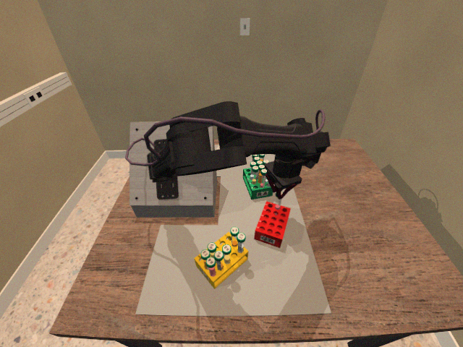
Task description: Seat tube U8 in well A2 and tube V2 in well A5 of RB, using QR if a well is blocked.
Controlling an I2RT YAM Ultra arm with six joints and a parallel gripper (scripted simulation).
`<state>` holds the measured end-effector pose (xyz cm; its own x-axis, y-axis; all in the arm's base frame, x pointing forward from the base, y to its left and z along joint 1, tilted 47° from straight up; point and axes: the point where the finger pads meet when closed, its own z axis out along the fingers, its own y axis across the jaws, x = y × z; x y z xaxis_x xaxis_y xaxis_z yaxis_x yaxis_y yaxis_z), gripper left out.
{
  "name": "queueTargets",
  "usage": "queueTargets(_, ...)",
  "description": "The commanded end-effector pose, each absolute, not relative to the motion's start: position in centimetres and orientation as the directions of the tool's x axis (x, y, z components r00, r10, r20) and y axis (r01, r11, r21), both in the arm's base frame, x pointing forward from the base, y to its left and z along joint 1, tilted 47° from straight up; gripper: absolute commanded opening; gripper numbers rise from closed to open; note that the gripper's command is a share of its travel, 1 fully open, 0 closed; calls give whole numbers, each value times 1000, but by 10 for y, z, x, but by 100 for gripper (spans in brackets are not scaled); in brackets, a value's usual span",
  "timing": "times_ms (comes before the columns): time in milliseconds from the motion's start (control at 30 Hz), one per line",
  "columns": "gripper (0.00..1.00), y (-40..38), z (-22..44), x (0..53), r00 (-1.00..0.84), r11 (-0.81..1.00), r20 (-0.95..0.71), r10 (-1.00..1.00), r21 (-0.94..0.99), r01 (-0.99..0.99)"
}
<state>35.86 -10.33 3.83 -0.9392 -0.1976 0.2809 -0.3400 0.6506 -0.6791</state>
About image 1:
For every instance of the green test tube rack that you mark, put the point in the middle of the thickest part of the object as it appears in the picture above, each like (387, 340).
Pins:
(255, 193)

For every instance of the beige bench mat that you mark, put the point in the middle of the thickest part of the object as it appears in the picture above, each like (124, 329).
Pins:
(271, 282)

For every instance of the red test tube rack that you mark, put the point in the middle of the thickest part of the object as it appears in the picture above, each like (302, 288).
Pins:
(272, 237)

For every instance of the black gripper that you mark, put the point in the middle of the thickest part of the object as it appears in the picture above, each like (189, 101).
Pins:
(278, 174)

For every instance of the yellow test tube rack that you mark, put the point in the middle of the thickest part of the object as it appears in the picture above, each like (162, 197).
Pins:
(236, 260)

